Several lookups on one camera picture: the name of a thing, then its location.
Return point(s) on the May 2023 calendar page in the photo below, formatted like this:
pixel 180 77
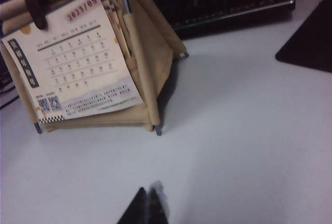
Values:
pixel 77 66

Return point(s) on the black keyboard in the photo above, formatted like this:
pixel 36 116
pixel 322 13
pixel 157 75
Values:
pixel 220 1

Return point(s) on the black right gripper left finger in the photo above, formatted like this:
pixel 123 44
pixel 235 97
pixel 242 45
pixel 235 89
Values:
pixel 137 211

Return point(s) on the stack of calendar pages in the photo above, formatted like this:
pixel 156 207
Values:
pixel 114 19

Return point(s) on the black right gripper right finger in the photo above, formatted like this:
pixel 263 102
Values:
pixel 157 208

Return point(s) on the beige fabric calendar stand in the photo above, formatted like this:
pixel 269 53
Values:
pixel 155 53

